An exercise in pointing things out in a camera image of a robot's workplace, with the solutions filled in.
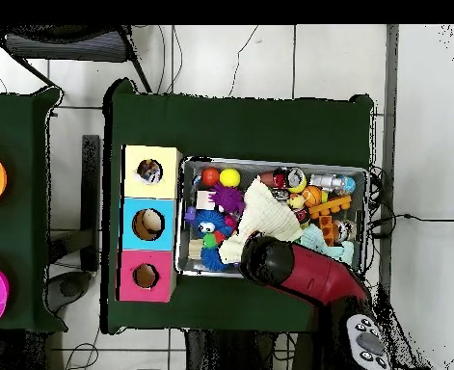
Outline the cloth with coloured dots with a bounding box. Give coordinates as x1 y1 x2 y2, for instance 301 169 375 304
135 158 165 185

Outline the silver mesh bin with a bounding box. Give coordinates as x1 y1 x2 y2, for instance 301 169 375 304
174 156 369 279

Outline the wooden box with three holes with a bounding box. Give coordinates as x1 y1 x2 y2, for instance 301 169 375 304
116 144 184 304

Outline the purple spiky ball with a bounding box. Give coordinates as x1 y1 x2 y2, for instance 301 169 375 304
207 181 246 215

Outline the yellow ball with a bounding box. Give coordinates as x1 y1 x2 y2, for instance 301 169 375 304
219 168 242 189

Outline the red ball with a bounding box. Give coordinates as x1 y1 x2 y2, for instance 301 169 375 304
200 166 221 188

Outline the cream waffle cloth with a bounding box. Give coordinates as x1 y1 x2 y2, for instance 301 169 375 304
218 176 305 265

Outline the black soda can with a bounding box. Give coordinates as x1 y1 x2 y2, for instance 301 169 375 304
283 166 307 194

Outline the dark green table cloth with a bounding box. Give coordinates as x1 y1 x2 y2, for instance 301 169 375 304
0 86 67 333
102 78 374 334

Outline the orange toy basketball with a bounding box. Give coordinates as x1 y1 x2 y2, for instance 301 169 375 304
301 185 324 208

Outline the mint green cloth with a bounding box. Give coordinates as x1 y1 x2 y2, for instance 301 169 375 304
298 224 356 267

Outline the orange toy brick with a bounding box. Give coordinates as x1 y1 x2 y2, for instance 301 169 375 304
317 214 335 248

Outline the black panel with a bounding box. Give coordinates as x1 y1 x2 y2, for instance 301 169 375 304
80 134 101 271

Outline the black mesh chair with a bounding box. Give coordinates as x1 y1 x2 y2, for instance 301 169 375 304
0 24 153 94

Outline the black cable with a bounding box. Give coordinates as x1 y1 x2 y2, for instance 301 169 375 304
368 212 454 228

